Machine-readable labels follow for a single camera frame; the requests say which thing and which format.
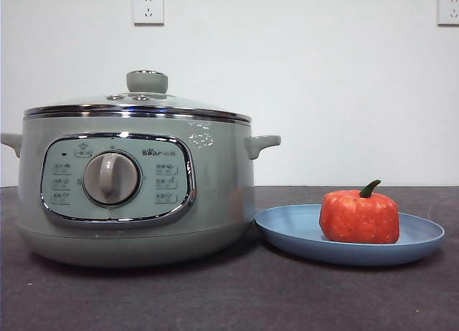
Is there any glass lid with green knob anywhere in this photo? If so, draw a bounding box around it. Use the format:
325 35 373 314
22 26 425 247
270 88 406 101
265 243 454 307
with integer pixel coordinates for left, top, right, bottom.
23 69 252 125

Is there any orange pumpkin with green stem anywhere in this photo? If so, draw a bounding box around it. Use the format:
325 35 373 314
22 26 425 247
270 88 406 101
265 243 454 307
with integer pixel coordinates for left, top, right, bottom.
318 179 400 244

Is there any pale green electric steamer pot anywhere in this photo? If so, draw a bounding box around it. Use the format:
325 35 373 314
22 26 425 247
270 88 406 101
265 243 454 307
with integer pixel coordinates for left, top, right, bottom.
0 112 283 268

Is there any blue round plate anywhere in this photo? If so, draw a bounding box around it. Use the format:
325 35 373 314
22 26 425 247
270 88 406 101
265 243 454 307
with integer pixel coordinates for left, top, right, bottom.
254 203 446 267

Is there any white wall socket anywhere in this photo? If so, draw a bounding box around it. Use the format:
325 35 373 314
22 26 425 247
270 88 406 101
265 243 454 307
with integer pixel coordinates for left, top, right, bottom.
133 0 166 27
436 0 459 27

